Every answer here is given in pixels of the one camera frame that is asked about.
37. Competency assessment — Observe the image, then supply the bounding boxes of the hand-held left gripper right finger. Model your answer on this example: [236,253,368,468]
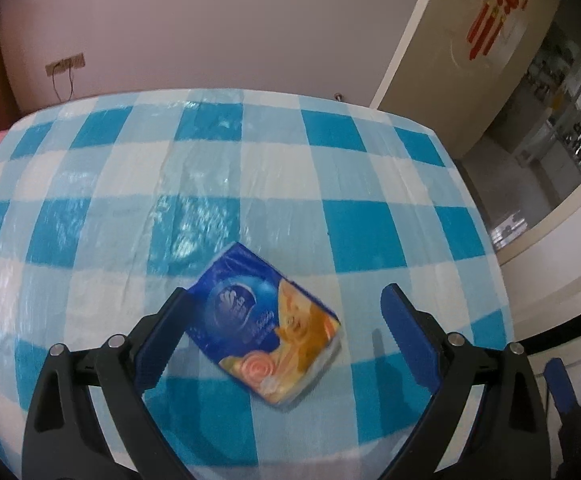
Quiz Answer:
[380,283,553,480]

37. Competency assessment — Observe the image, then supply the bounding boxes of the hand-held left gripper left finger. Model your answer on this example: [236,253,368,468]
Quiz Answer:
[23,287,194,480]

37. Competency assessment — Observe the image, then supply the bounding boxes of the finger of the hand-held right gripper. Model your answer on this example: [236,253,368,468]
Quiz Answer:
[543,358,581,480]

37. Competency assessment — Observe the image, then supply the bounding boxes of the blue tissue packet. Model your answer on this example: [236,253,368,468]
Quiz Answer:
[186,241,343,407]

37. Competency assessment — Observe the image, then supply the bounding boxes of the blue checkered tablecloth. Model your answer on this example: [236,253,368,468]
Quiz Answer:
[0,88,515,480]

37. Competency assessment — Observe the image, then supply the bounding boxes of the cream door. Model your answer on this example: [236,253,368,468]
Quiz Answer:
[370,0,563,158]

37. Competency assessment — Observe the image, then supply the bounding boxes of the shelves in next room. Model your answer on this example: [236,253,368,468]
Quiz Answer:
[523,42,581,111]

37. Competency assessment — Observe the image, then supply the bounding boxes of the red door decoration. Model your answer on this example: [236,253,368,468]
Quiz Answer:
[467,0,538,61]

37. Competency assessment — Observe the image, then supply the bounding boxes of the black power cable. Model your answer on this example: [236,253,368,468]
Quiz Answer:
[50,62,76,103]

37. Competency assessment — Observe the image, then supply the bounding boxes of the wall socket strip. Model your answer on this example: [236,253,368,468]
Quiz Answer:
[45,53,85,76]

